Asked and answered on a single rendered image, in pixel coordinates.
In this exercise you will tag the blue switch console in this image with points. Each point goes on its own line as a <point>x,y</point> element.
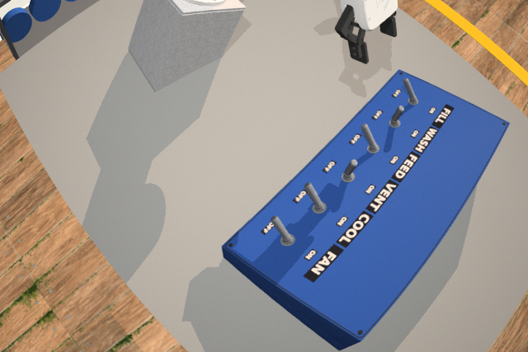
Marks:
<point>337,250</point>

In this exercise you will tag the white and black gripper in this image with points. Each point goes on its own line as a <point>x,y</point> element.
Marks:
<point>369,14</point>

